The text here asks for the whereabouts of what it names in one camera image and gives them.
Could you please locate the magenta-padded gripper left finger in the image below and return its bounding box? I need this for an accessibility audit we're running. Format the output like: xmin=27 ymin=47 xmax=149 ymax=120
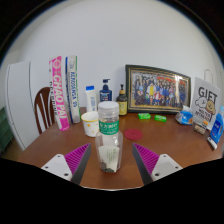
xmin=40 ymin=143 xmax=92 ymax=186

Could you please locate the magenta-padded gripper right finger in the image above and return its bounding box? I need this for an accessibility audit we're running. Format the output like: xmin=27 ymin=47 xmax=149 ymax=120
xmin=131 ymin=143 xmax=184 ymax=186

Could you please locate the clear green-labelled drink bottle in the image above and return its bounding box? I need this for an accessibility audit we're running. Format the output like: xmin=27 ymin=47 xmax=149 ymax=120
xmin=94 ymin=100 xmax=124 ymax=174

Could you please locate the flat round red coaster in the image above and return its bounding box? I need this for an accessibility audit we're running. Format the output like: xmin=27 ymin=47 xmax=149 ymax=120
xmin=123 ymin=128 xmax=144 ymax=141

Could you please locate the white yellow-rimmed mug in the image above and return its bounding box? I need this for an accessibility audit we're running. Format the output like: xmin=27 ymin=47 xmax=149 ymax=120
xmin=80 ymin=111 xmax=100 ymax=138

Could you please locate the green soap packet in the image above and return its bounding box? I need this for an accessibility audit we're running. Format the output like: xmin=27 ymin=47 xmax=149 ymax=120
xmin=137 ymin=112 xmax=152 ymax=121
xmin=153 ymin=114 xmax=168 ymax=123

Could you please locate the blue tissue pack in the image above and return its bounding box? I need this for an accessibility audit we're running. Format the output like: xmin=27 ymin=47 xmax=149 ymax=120
xmin=175 ymin=105 xmax=194 ymax=126

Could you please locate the amber yellow-labelled pump bottle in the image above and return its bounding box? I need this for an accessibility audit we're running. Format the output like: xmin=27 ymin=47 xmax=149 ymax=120
xmin=115 ymin=84 xmax=129 ymax=117

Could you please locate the white blue-capped lotion bottle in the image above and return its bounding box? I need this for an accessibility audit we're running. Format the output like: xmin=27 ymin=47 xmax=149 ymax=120
xmin=85 ymin=85 xmax=98 ymax=113

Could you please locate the small clear snack packet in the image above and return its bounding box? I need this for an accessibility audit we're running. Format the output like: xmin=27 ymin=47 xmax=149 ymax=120
xmin=192 ymin=120 xmax=208 ymax=136

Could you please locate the brown wooden chair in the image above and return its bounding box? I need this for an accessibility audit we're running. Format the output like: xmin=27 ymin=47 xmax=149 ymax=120
xmin=33 ymin=86 xmax=56 ymax=135

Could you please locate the pink shuttlecock tube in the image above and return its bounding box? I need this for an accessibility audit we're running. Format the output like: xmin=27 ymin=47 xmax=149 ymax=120
xmin=48 ymin=55 xmax=71 ymax=132

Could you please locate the white green shuttlecock tube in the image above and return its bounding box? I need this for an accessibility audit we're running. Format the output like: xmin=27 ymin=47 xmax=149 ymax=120
xmin=64 ymin=55 xmax=82 ymax=124

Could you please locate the framed group photo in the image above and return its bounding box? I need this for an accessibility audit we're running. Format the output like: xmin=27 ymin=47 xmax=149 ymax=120
xmin=125 ymin=64 xmax=192 ymax=115

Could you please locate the dark blue pump bottle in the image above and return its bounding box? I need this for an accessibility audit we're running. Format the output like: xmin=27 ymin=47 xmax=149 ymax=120
xmin=99 ymin=78 xmax=113 ymax=103

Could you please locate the green crate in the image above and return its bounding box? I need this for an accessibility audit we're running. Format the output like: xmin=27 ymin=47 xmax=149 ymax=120
xmin=0 ymin=106 xmax=14 ymax=154

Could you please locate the blue detergent bottle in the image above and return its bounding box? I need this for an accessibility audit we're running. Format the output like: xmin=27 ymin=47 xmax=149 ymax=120
xmin=209 ymin=105 xmax=224 ymax=145

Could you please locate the white printed gift bag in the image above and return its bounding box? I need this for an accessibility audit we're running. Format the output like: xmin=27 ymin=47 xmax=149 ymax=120
xmin=190 ymin=68 xmax=222 ymax=131

